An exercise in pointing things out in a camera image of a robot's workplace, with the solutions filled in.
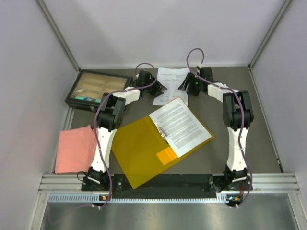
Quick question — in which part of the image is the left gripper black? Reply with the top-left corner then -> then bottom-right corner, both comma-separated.
144,76 -> 167,97

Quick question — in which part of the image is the aluminium frame post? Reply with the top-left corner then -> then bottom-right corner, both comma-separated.
248,0 -> 293,69
35,0 -> 80,72

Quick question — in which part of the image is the right aluminium frame post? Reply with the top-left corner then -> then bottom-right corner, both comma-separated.
248,0 -> 293,69

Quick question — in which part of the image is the metal folder clip mechanism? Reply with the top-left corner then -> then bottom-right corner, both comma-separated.
157,127 -> 168,143

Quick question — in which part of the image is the grey slotted cable duct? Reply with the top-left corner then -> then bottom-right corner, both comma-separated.
48,194 -> 239,204

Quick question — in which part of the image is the yellow plastic folder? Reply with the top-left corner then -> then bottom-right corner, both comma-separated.
110,96 -> 215,190

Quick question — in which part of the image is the black compartment display box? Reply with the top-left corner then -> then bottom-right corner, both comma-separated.
65,70 -> 133,112

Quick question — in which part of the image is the left aluminium frame post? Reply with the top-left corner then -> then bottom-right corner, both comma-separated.
35,0 -> 80,72

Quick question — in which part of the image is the teal tube left in box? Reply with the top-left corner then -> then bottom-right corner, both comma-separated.
74,96 -> 93,101

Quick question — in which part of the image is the pink folded cloth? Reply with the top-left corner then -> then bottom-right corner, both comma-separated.
55,125 -> 97,174

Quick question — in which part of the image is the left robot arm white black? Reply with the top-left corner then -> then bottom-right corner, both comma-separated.
81,70 -> 167,191

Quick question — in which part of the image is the aluminium front rail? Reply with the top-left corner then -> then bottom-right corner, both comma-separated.
38,173 -> 300,194

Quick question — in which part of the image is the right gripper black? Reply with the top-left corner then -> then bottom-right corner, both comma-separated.
178,73 -> 203,97

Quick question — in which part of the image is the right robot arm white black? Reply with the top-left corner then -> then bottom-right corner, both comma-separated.
178,67 -> 254,191

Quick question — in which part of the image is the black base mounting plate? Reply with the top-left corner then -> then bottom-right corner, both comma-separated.
81,173 -> 231,199

